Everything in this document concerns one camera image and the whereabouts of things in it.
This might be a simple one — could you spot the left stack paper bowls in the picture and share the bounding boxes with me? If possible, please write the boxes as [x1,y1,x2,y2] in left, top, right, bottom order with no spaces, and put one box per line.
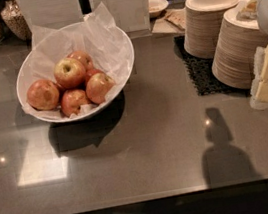
[184,0,240,59]

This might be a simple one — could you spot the white slanted bowl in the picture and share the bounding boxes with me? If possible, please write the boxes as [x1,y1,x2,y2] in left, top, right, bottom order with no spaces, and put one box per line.
[7,14,145,131]

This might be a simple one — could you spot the white sign holder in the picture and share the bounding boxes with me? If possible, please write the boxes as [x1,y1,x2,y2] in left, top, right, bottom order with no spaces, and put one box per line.
[16,0,83,29]
[90,0,151,32]

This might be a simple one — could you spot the black rubber mat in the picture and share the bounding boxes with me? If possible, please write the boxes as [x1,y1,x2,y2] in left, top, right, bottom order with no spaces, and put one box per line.
[172,27,241,100]

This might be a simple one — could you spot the small white bowl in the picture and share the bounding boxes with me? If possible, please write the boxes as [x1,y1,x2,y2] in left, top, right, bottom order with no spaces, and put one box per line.
[148,0,169,18]

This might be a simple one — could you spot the hidden middle red apple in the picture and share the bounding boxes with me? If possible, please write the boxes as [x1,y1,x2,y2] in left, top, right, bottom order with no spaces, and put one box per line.
[84,68,103,84]

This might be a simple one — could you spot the yellow-red apple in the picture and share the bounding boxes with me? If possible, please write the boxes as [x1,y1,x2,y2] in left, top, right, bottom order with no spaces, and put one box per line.
[53,57,86,89]

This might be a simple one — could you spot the left white sign holder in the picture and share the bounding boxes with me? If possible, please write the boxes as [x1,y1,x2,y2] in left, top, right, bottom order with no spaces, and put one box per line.
[16,0,83,29]

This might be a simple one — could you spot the right cereal glass jar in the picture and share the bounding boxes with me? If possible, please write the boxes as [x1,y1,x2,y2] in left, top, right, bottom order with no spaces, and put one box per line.
[0,0,32,40]

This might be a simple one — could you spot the right white sign holder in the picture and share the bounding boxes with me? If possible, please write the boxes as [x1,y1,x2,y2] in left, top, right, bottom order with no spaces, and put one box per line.
[90,0,151,32]

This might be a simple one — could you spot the paper napkin with bread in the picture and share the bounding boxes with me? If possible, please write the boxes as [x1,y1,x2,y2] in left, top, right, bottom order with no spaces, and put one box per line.
[152,8,186,34]

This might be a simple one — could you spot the back red apple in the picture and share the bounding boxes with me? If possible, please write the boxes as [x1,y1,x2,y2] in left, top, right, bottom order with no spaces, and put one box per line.
[68,50,94,70]

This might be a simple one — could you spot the right stack paper bowls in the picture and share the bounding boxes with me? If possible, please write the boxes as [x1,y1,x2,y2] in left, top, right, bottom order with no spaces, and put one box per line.
[212,0,268,90]

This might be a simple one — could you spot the left red apple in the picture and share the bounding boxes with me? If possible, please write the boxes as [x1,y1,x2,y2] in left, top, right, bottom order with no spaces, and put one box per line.
[26,79,60,111]

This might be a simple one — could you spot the front middle red apple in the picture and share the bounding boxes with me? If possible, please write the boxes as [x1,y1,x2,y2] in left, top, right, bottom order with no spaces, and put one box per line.
[61,89,91,117]

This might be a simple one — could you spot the stack paper bowls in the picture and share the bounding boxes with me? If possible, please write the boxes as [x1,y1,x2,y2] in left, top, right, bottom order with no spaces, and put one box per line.
[212,0,268,90]
[184,0,240,59]

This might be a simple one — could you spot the right red apple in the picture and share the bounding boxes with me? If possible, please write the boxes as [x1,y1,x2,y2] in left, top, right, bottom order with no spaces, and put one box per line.
[86,72,115,104]

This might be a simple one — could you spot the white paper bowl liner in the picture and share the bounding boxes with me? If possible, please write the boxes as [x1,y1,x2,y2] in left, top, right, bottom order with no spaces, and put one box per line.
[7,0,141,126]

